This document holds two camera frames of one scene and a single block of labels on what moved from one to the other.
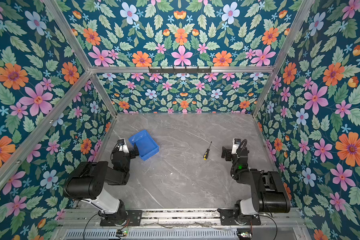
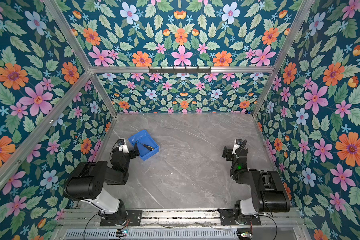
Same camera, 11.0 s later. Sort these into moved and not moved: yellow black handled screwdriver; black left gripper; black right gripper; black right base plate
Moved: yellow black handled screwdriver
Not moved: black right base plate; black right gripper; black left gripper
